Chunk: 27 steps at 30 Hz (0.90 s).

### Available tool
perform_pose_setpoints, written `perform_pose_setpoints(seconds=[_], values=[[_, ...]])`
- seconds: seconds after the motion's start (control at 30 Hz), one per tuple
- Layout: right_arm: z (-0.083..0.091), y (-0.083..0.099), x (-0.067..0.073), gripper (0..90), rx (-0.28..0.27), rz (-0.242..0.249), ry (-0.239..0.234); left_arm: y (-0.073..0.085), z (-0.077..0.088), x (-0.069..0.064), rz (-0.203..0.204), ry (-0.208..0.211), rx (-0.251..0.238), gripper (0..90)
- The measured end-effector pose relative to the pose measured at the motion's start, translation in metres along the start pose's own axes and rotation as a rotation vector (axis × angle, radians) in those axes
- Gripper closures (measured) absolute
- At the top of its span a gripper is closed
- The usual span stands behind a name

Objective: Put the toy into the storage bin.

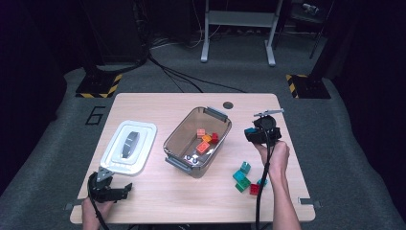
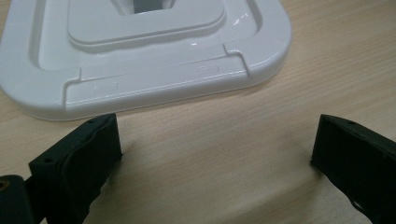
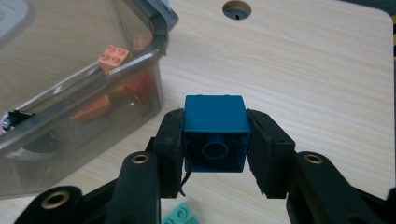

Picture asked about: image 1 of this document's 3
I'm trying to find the white lid with grey handle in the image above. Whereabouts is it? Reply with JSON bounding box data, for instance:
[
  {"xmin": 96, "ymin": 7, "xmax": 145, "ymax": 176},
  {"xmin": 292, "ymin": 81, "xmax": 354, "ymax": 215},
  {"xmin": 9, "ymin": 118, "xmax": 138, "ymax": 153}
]
[{"xmin": 100, "ymin": 120, "xmax": 158, "ymax": 176}]

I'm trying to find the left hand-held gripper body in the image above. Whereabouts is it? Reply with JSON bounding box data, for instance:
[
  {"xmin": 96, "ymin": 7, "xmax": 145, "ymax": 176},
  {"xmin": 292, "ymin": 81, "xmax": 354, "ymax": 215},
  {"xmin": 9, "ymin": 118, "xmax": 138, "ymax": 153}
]
[{"xmin": 87, "ymin": 166, "xmax": 115, "ymax": 204}]

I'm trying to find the black yellow striped base plate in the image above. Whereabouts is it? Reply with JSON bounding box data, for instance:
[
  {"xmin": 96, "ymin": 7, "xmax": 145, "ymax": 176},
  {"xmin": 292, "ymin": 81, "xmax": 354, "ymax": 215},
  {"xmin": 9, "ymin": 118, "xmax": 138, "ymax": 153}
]
[
  {"xmin": 285, "ymin": 74, "xmax": 332, "ymax": 100},
  {"xmin": 75, "ymin": 73, "xmax": 124, "ymax": 99}
]

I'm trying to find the transparent brown storage box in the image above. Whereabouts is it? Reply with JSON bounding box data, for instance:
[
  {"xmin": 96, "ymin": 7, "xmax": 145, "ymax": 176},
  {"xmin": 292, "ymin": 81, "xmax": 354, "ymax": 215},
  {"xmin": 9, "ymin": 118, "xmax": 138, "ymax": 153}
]
[{"xmin": 162, "ymin": 105, "xmax": 233, "ymax": 179}]

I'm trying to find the white metal desk frame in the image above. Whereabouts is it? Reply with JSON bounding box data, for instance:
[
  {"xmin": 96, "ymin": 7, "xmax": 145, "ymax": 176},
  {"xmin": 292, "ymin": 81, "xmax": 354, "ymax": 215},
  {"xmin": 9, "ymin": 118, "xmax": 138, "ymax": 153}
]
[{"xmin": 200, "ymin": 0, "xmax": 284, "ymax": 67}]

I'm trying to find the right hand-held gripper black cable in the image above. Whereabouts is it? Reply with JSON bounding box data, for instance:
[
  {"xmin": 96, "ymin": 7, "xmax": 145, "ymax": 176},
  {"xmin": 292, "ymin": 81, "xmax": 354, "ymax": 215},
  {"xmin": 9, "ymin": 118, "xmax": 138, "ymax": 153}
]
[{"xmin": 254, "ymin": 118, "xmax": 276, "ymax": 230}]

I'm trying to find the person's right hand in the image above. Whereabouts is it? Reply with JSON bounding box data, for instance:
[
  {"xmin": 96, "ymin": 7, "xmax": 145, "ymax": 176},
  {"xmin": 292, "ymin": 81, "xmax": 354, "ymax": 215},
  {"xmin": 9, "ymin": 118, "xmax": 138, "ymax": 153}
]
[{"xmin": 254, "ymin": 140, "xmax": 291, "ymax": 180}]

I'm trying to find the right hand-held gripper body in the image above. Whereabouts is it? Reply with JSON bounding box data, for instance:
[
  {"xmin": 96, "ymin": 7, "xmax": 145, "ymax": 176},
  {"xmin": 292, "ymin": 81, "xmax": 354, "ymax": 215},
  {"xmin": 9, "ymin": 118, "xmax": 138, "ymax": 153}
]
[{"xmin": 253, "ymin": 107, "xmax": 285, "ymax": 145}]

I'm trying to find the hand-held gripper black cable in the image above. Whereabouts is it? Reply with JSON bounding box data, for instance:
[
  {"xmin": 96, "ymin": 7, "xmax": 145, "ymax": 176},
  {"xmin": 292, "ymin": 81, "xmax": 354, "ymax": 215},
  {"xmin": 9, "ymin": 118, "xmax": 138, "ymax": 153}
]
[
  {"xmin": 254, "ymin": 118, "xmax": 276, "ymax": 230},
  {"xmin": 87, "ymin": 173, "xmax": 110, "ymax": 230}
]

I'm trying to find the small grey device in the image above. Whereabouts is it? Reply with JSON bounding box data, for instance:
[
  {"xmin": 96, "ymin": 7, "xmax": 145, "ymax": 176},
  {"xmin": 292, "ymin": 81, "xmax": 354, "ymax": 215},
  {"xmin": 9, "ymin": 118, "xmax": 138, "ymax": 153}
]
[{"xmin": 302, "ymin": 2, "xmax": 321, "ymax": 16}]

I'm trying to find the grey metal table bracket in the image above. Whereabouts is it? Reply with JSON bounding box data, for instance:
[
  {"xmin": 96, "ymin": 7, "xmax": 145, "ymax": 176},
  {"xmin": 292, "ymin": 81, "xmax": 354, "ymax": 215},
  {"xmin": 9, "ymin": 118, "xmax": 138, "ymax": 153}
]
[
  {"xmin": 298, "ymin": 196, "xmax": 322, "ymax": 210},
  {"xmin": 64, "ymin": 199, "xmax": 85, "ymax": 212}
]

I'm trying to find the left hand-held gripper black cable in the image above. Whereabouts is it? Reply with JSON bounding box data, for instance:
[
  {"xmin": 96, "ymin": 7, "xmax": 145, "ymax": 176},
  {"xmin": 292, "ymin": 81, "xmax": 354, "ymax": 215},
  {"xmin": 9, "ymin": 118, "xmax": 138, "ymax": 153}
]
[{"xmin": 87, "ymin": 173, "xmax": 110, "ymax": 230}]

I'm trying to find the green building block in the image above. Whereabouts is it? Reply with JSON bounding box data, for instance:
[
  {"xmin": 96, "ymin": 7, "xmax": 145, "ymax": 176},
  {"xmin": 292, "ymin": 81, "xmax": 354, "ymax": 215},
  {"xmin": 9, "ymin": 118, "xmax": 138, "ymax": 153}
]
[{"xmin": 235, "ymin": 176, "xmax": 252, "ymax": 194}]

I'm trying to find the person's left hand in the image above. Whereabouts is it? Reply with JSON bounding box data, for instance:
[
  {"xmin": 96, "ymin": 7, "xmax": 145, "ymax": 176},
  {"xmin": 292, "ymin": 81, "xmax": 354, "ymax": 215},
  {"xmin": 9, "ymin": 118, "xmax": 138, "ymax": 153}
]
[{"xmin": 80, "ymin": 197, "xmax": 114, "ymax": 230}]

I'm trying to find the orange-red building block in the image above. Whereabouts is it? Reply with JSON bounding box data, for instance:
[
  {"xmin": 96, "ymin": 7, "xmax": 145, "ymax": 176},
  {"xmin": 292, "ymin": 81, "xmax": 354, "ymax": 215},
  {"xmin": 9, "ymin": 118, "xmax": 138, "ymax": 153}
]
[{"xmin": 195, "ymin": 141, "xmax": 212, "ymax": 155}]

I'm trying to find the dark cabinet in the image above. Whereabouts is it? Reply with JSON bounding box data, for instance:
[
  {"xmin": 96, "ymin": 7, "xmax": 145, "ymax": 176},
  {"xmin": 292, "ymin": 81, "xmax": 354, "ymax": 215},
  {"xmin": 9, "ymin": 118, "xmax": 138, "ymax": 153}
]
[{"xmin": 79, "ymin": 0, "xmax": 148, "ymax": 65}]

